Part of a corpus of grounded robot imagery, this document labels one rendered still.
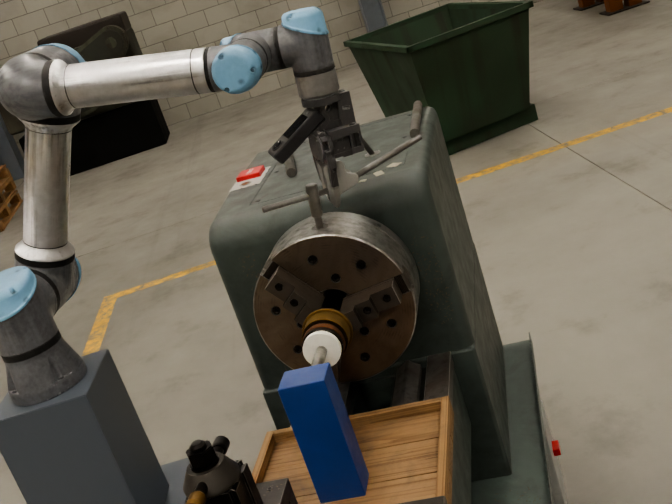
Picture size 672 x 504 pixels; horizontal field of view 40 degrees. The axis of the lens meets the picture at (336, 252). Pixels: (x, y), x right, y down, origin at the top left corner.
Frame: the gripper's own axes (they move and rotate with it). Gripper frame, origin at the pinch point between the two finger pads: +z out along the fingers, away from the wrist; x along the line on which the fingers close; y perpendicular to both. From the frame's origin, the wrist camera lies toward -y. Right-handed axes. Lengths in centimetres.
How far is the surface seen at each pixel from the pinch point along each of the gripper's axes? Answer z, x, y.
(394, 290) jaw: 15.4, -13.4, 3.9
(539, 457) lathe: 71, -2, 33
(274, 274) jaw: 9.0, -3.3, -14.9
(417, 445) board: 38.0, -28.3, -2.8
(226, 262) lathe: 12.5, 20.9, -19.2
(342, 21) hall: 87, 940, 338
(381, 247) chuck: 8.8, -8.0, 5.0
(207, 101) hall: 146, 984, 156
